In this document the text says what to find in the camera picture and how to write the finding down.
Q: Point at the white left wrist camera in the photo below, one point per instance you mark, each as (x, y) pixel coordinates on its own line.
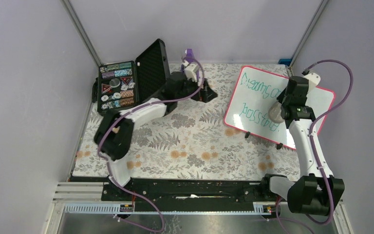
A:
(191, 72)

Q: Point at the floral table mat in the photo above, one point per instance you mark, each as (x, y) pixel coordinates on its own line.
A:
(193, 142)

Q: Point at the pink framed whiteboard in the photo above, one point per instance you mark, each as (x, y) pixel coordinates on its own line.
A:
(255, 92)

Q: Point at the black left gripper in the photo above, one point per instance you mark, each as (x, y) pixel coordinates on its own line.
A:
(209, 93)

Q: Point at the aluminium frame post right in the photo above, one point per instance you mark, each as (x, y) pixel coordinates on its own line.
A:
(313, 22)

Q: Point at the purple metronome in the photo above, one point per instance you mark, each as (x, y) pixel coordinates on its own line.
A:
(187, 56)

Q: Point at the blue plastic block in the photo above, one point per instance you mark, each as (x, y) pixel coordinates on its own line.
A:
(285, 61)

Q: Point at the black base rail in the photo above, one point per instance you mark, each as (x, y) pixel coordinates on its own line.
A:
(179, 195)

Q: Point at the aluminium frame post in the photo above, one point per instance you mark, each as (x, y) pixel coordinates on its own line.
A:
(81, 31)
(313, 22)

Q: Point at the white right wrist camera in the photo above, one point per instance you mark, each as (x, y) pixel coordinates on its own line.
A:
(313, 79)

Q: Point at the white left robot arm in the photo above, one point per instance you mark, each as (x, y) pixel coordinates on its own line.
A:
(114, 134)

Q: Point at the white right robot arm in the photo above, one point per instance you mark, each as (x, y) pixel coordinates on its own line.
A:
(317, 191)

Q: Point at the aluminium frame post left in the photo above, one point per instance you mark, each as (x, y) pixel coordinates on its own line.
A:
(81, 31)

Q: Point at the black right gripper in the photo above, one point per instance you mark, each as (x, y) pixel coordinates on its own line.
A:
(307, 92)

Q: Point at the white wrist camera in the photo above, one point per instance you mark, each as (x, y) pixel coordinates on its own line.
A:
(191, 72)
(313, 79)

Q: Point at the black poker chip case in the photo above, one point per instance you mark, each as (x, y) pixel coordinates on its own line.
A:
(123, 85)

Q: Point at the grey glitter eraser mitt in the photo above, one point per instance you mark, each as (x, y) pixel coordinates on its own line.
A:
(274, 113)

